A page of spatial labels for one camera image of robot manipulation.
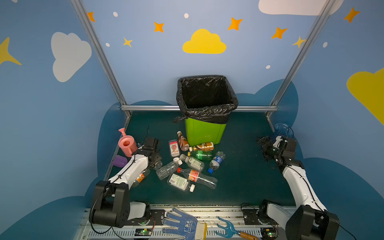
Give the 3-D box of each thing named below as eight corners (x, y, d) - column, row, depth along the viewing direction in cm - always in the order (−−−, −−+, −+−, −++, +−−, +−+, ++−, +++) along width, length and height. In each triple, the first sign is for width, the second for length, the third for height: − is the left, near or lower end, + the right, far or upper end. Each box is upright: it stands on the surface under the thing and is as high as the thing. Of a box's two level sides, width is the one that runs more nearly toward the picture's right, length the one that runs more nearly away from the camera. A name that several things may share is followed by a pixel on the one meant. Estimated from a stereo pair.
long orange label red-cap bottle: (176, 176, 89) (175, 173, 85) (180, 167, 93) (179, 164, 89) (216, 189, 84) (217, 186, 81) (218, 179, 88) (219, 176, 84)
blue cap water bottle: (205, 170, 91) (205, 167, 88) (218, 152, 99) (219, 149, 96) (213, 176, 89) (214, 173, 86) (226, 157, 97) (227, 154, 94)
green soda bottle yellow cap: (187, 160, 94) (187, 158, 92) (187, 151, 98) (187, 150, 96) (212, 160, 94) (213, 158, 92) (211, 152, 98) (212, 150, 96)
